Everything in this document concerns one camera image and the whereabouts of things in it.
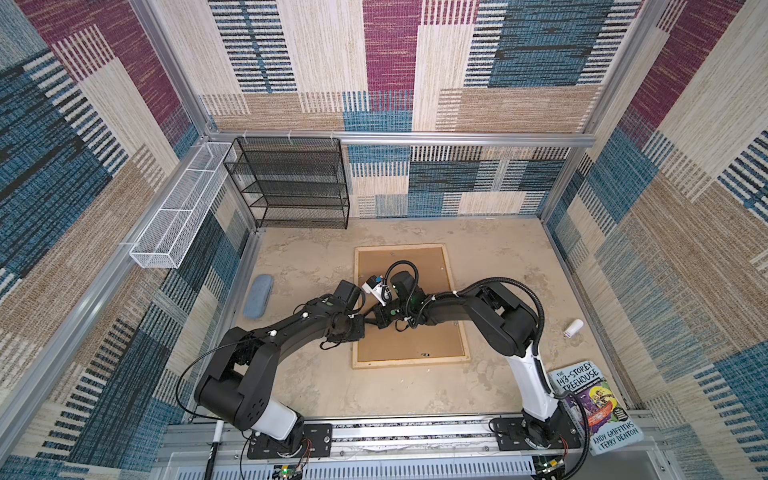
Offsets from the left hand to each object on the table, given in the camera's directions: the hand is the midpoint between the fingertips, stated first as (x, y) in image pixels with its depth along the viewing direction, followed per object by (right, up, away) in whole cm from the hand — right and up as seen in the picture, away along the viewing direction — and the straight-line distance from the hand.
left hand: (360, 330), depth 90 cm
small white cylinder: (+63, +1, 0) cm, 63 cm away
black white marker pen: (-33, -24, -18) cm, 44 cm away
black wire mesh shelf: (-27, +48, +21) cm, 59 cm away
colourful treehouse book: (+61, -19, -17) cm, 66 cm away
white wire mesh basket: (-58, +28, +3) cm, 64 cm away
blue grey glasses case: (-33, +9, +7) cm, 35 cm away
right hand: (+1, +1, +3) cm, 4 cm away
